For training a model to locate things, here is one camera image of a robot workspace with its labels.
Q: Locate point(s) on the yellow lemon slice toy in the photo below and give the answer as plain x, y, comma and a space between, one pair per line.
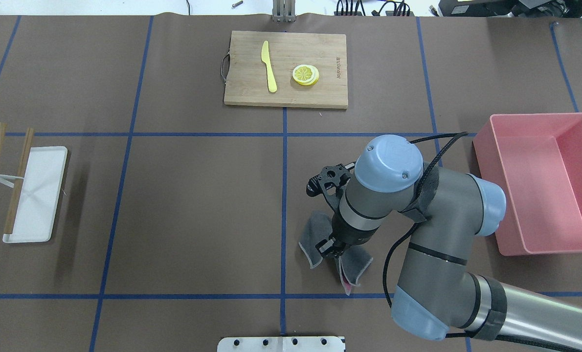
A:
305, 75

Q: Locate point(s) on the aluminium frame post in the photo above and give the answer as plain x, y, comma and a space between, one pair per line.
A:
284, 11

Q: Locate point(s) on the yellow plastic knife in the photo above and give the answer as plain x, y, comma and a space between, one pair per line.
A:
265, 58

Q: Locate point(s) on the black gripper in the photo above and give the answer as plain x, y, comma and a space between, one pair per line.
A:
350, 234

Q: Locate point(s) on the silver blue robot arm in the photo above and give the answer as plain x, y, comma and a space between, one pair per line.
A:
449, 209

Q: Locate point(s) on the wooden chopstick inner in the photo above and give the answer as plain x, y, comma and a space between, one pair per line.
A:
18, 182

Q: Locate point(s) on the bamboo cutting board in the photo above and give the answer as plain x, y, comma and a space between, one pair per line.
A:
246, 80

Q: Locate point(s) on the white rectangular tray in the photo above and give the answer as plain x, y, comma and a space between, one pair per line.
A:
39, 198

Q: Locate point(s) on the dark grey cloth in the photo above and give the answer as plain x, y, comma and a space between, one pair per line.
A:
349, 267

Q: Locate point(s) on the pink plastic bin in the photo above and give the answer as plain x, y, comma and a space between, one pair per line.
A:
537, 160

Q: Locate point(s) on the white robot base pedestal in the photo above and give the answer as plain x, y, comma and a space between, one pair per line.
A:
283, 344

